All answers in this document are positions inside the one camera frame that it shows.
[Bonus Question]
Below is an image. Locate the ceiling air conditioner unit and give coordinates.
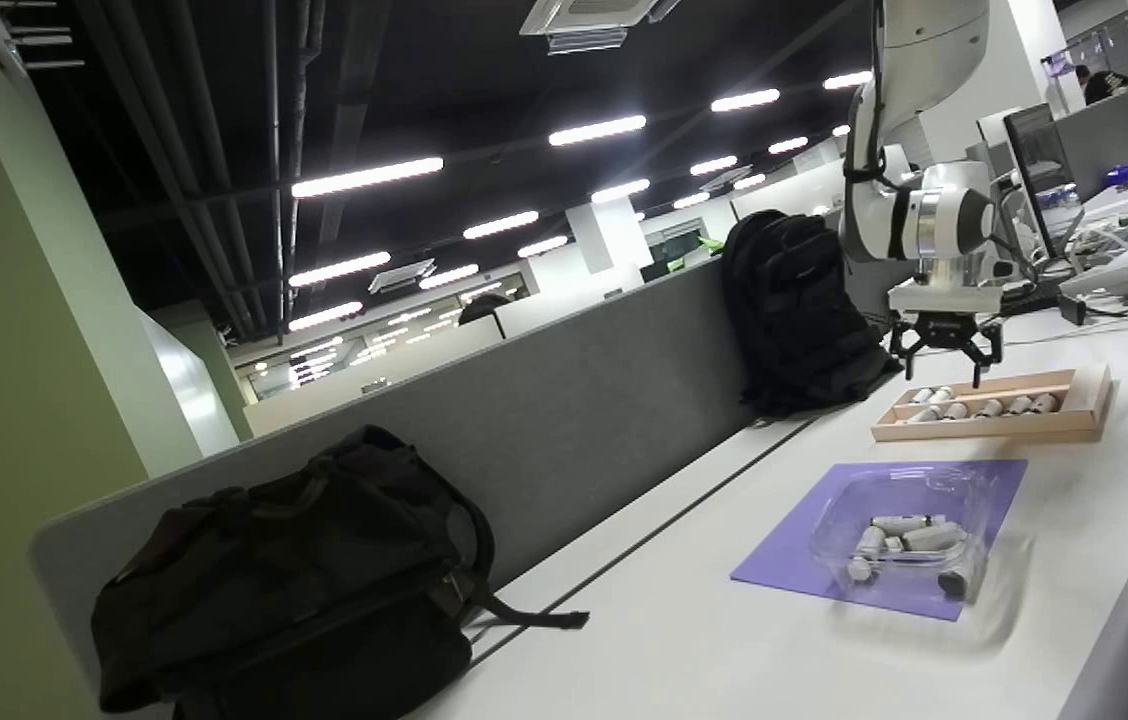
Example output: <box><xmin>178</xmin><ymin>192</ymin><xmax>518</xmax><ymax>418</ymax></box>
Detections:
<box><xmin>518</xmin><ymin>0</ymin><xmax>686</xmax><ymax>60</ymax></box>

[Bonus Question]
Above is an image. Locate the wooden tray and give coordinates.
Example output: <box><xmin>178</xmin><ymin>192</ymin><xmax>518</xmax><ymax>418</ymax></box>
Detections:
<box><xmin>870</xmin><ymin>365</ymin><xmax>1118</xmax><ymax>448</ymax></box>

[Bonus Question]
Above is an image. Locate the gray desk divider panel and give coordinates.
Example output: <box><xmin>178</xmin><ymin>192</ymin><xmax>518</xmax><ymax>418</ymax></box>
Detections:
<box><xmin>30</xmin><ymin>257</ymin><xmax>859</xmax><ymax>696</ymax></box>

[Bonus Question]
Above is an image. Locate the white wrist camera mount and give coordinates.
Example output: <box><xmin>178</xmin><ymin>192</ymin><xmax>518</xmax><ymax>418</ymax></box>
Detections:
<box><xmin>883</xmin><ymin>274</ymin><xmax>1003</xmax><ymax>325</ymax></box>

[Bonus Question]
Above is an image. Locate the black backpack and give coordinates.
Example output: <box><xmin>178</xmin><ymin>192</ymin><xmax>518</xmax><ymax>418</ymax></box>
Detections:
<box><xmin>90</xmin><ymin>424</ymin><xmax>592</xmax><ymax>720</ymax></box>
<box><xmin>718</xmin><ymin>210</ymin><xmax>905</xmax><ymax>421</ymax></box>

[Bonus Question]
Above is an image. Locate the black laptop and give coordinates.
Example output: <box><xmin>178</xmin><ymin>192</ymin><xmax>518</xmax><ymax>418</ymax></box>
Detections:
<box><xmin>1001</xmin><ymin>99</ymin><xmax>1076</xmax><ymax>251</ymax></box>

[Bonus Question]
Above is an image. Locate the ceiling strip light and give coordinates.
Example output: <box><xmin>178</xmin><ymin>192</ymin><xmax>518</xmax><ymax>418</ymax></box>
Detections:
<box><xmin>286</xmin><ymin>302</ymin><xmax>370</xmax><ymax>336</ymax></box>
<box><xmin>708</xmin><ymin>84</ymin><xmax>786</xmax><ymax>115</ymax></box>
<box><xmin>544</xmin><ymin>113</ymin><xmax>653</xmax><ymax>154</ymax></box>
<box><xmin>288</xmin><ymin>154</ymin><xmax>447</xmax><ymax>205</ymax></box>
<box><xmin>286</xmin><ymin>249</ymin><xmax>398</xmax><ymax>294</ymax></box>
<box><xmin>459</xmin><ymin>210</ymin><xmax>544</xmax><ymax>244</ymax></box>

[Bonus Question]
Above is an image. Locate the gray monitor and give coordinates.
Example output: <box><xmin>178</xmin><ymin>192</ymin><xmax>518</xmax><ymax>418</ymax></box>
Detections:
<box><xmin>1052</xmin><ymin>90</ymin><xmax>1128</xmax><ymax>205</ymax></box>

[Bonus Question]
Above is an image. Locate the white desk device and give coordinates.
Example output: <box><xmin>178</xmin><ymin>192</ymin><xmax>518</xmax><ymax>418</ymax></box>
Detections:
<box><xmin>1062</xmin><ymin>235</ymin><xmax>1128</xmax><ymax>303</ymax></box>

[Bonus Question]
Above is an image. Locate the clear plastic container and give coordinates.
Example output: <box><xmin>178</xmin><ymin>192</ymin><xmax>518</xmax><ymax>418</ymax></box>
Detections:
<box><xmin>814</xmin><ymin>460</ymin><xmax>1036</xmax><ymax>651</ymax></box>

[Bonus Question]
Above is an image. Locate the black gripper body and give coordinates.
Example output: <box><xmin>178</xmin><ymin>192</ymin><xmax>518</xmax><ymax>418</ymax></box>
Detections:
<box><xmin>905</xmin><ymin>308</ymin><xmax>993</xmax><ymax>354</ymax></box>

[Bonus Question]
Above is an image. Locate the purple mat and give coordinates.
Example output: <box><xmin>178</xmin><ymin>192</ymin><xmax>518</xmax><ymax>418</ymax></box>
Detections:
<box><xmin>728</xmin><ymin>457</ymin><xmax>1033</xmax><ymax>626</ymax></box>

